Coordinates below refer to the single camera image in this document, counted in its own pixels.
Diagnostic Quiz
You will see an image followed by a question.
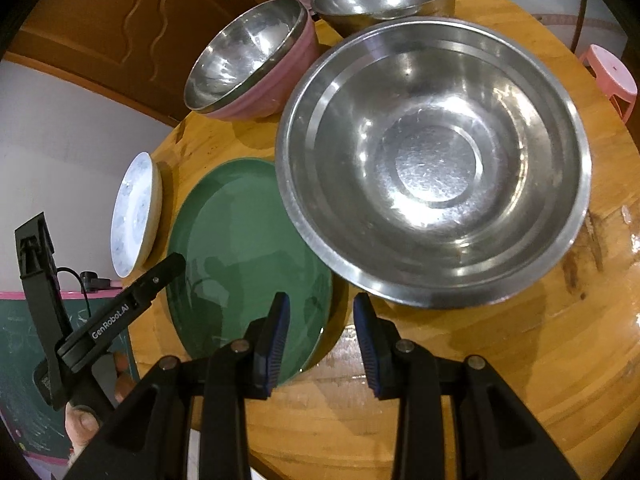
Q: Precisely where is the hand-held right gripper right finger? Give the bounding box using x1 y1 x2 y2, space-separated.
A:
353 291 576 480

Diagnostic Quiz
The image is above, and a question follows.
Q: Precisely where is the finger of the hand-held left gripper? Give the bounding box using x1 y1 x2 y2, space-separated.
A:
125 252 186 312

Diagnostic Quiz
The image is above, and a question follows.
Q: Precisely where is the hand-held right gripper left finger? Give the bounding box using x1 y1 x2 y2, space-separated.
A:
62 291 292 480

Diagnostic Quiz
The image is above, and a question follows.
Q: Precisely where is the white patterned plate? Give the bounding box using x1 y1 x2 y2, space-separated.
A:
110 151 164 279

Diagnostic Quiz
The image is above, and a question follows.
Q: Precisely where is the green plate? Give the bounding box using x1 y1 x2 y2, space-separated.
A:
167 157 335 388

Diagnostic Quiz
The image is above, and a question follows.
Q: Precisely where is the large steel bowl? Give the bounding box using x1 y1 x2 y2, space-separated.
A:
275 16 593 309

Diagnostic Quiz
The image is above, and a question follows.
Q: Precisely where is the pink steel bowl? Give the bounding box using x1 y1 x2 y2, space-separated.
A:
183 0 321 122

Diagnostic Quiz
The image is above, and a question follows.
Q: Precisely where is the person's left hand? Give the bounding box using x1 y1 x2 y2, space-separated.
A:
64 351 132 457

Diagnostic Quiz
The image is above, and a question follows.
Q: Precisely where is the black power plug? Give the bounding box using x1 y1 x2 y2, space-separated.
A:
80 271 112 294

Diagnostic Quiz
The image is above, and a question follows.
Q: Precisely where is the brown wooden door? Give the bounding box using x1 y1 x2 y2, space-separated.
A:
5 0 281 128

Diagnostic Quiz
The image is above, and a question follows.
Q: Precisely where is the pink plastic stool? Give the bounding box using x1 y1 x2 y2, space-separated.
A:
580 44 638 123

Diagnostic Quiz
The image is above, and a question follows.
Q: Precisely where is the green chalkboard with pink frame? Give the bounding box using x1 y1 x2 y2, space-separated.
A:
0 287 141 466

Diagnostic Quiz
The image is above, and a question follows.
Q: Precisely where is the thin black cable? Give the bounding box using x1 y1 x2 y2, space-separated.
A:
55 266 96 321

